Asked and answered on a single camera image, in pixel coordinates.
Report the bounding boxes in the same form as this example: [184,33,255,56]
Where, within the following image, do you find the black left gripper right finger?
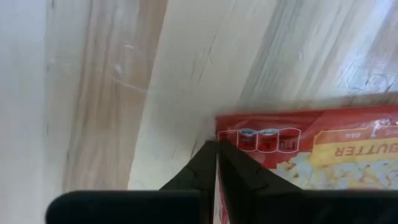
[218,139,305,224]

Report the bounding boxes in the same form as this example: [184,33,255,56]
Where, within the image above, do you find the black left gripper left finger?
[159,139,218,224]

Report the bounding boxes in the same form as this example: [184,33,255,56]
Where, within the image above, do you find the red butter popcorn packet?
[213,104,398,224]

